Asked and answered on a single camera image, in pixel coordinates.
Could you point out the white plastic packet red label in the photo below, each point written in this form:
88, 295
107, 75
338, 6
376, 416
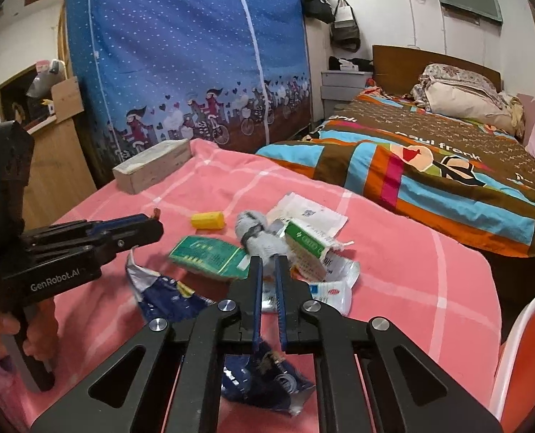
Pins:
335, 291

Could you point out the colourful striped bed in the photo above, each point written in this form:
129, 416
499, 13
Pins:
385, 167

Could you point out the floral pillow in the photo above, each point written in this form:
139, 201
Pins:
457, 74

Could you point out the blue printed wardrobe cover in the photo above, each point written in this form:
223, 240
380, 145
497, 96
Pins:
168, 54

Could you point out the grey nightstand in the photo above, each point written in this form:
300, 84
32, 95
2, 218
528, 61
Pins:
339, 88

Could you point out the green and white medicine box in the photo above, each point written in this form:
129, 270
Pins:
308, 243

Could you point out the grey stuffed toy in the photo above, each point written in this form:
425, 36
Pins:
46, 79

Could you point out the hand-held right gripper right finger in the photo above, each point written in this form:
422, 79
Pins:
280, 297

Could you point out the white cabinet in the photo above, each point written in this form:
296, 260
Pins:
317, 63

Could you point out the cardboard piece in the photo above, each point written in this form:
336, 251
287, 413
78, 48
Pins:
68, 99

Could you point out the grey tissue wad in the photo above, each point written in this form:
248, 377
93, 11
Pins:
258, 243

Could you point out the blue foil wrapper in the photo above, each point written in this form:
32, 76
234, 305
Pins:
168, 297

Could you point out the orange bin with white rim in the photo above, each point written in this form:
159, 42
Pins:
533, 361

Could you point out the grey and black handbag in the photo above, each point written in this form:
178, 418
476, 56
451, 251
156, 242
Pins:
345, 31

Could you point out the white paper packet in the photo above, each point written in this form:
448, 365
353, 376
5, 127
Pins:
315, 212

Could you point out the wooden headboard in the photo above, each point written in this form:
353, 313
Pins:
398, 65

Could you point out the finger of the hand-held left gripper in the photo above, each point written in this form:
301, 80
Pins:
114, 224
136, 237

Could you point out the yellow cap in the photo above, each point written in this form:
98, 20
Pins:
208, 220

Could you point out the pink checked blanket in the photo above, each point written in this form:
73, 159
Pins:
407, 279

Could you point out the yellowish cloth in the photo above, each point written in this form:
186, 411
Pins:
513, 115

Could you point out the person's left hand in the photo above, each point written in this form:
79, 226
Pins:
42, 329

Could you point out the black item with white tissue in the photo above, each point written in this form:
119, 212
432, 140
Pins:
351, 64

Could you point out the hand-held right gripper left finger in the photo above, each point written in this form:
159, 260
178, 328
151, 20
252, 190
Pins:
257, 288

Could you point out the beige pillow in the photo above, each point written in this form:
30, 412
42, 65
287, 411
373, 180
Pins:
466, 103

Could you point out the wooden cabinet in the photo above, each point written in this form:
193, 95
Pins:
64, 167

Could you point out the beige rectangular box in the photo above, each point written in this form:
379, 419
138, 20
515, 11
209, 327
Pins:
150, 164

